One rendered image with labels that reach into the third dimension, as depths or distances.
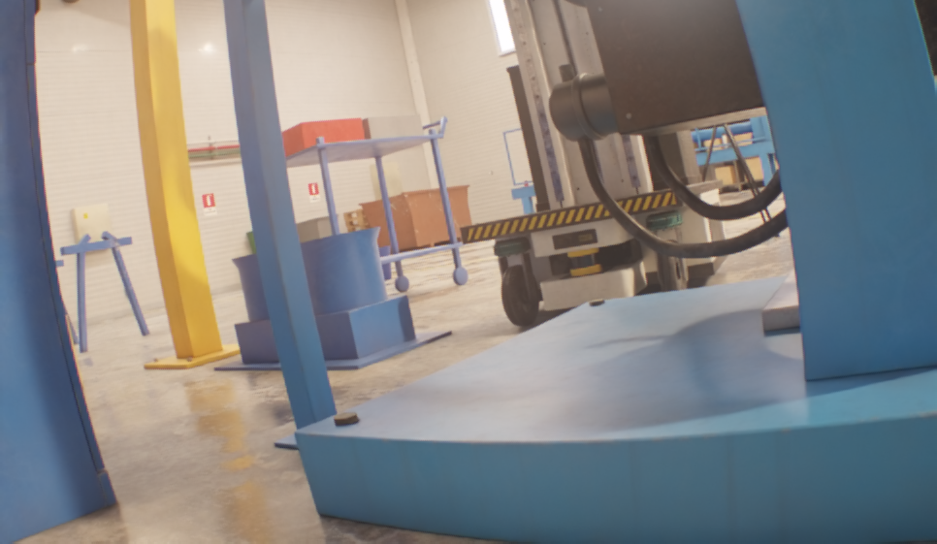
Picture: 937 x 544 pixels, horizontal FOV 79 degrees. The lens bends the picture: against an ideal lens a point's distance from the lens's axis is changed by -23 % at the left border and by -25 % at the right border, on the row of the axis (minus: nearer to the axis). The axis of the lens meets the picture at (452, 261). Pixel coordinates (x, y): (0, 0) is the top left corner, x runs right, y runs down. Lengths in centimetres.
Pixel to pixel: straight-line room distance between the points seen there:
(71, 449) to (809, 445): 100
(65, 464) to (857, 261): 109
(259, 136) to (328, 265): 94
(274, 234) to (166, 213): 172
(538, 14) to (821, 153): 185
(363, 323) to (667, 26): 145
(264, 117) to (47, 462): 72
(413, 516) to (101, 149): 1158
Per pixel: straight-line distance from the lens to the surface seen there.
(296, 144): 374
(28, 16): 125
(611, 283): 198
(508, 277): 213
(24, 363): 112
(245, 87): 130
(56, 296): 115
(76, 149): 1200
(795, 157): 67
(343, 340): 214
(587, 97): 116
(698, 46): 94
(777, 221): 91
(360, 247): 217
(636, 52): 96
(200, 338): 296
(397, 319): 225
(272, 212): 126
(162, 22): 318
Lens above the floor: 33
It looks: 3 degrees down
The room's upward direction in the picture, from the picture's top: 11 degrees counter-clockwise
